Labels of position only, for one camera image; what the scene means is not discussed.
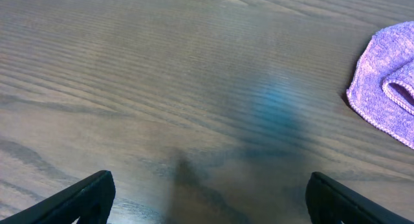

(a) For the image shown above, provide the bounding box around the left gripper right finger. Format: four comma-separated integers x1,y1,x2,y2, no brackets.
305,172,413,224

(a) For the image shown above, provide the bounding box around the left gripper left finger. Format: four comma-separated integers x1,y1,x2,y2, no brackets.
1,170,116,224

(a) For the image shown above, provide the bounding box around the purple microfiber cloth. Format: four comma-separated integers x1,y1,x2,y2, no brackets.
346,21,413,148

